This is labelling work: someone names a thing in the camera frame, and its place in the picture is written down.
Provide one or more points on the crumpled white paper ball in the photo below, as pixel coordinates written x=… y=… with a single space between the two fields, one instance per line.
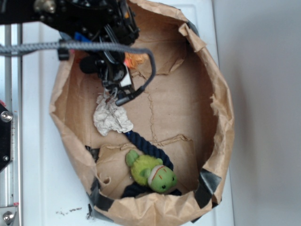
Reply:
x=109 y=117

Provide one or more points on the green plush turtle toy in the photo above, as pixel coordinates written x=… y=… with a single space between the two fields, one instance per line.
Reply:
x=149 y=171

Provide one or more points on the orange shell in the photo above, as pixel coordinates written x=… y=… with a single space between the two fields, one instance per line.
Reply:
x=133 y=60

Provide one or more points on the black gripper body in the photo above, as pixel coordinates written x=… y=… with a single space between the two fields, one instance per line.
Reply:
x=110 y=47

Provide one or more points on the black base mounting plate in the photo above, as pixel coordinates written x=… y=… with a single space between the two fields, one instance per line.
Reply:
x=6 y=118

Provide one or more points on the aluminium frame rail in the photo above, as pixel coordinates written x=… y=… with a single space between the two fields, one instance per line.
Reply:
x=11 y=176

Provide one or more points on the brown paper bag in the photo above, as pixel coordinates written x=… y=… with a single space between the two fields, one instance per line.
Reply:
x=186 y=110

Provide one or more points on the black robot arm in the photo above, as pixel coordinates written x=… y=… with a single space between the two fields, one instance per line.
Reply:
x=24 y=11

